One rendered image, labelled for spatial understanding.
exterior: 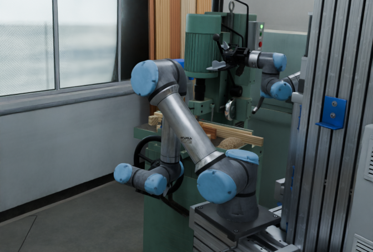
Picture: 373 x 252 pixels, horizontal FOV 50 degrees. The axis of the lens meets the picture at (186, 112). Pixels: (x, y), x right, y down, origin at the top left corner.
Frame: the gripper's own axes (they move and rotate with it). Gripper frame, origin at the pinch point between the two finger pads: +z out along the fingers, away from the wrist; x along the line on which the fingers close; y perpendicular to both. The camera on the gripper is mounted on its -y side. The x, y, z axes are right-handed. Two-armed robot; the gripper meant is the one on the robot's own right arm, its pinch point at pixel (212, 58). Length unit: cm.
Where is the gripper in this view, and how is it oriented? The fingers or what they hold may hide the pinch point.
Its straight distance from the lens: 192.5
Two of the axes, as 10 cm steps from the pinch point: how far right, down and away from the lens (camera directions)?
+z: -8.3, -1.7, 5.3
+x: -4.3, 7.9, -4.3
